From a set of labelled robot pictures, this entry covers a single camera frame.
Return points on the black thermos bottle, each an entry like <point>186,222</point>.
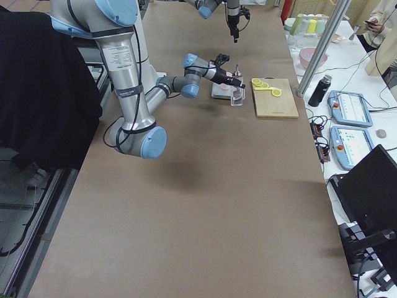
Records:
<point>320,91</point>

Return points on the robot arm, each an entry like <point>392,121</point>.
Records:
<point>116,28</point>
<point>207,7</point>

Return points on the red cylinder can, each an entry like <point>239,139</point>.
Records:
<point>287,6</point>

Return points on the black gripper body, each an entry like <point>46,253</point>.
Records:
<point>221,75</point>
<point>232,10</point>

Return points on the green plastic cup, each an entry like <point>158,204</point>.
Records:
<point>297,25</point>

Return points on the near teach pendant tablet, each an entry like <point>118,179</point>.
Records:
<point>350,145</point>

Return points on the yellow plastic knife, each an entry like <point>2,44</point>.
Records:
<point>263,89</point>

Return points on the white green bowl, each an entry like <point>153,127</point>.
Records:
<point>288,24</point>

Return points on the teach pendant tablet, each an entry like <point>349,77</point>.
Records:
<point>350,145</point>
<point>349,108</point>

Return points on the pink bowl with ice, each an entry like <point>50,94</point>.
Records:
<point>306,54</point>

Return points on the black monitor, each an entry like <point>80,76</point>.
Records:
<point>368,193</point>

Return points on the far teach pendant tablet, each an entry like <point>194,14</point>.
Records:
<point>349,108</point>

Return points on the black cloth cover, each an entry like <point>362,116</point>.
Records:
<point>50,103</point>

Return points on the black power strip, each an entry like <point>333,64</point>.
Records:
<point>320,142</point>

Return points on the aluminium frame post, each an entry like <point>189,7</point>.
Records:
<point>330,29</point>

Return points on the digital kitchen scale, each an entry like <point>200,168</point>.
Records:
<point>218,93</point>

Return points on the yellow plastic cup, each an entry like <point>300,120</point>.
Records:
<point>311,28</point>

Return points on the wooden cutting board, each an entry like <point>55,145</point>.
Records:
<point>268,106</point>

